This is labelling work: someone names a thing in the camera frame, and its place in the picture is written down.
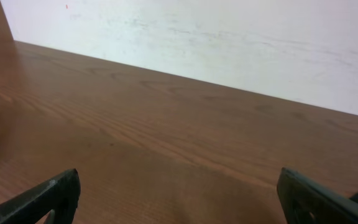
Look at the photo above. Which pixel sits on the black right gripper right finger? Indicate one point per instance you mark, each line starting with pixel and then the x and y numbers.
pixel 305 201

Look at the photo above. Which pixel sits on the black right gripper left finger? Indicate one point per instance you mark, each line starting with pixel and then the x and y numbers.
pixel 56 197

